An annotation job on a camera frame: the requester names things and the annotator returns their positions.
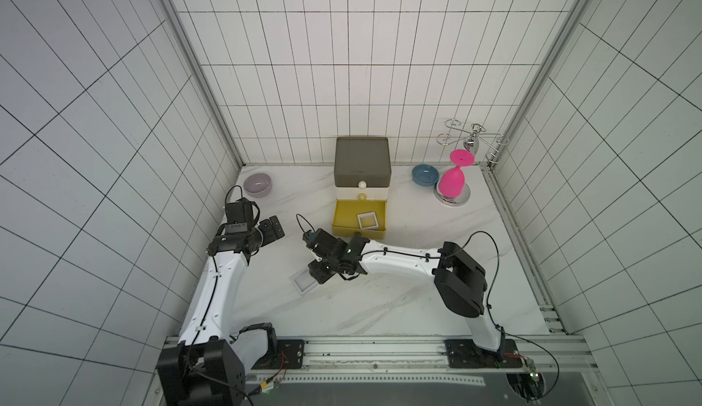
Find white brooch box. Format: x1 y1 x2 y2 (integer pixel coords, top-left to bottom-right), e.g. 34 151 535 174
356 212 380 230
291 268 319 296

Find three-tier drawer cabinet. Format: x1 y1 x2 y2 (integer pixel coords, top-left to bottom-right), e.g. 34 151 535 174
332 137 392 241

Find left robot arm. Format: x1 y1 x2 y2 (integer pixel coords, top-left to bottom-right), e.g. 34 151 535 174
156 197 284 405

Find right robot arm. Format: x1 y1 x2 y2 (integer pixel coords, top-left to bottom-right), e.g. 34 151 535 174
303 229 523 369

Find purple bowl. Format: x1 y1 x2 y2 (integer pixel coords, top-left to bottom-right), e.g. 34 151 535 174
243 172 272 198

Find blue bowl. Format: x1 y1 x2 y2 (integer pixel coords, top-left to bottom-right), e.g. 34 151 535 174
411 164 440 187

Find pink plastic goblet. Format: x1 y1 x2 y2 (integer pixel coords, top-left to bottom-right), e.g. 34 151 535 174
437 149 475 199

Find chrome glass rack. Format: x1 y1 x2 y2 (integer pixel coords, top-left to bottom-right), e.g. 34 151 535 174
434 118 510 207

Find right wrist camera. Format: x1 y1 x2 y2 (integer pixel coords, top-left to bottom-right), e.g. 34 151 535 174
303 229 336 252

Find aluminium mounting rail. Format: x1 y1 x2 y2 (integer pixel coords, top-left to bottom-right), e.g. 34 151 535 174
163 333 601 388

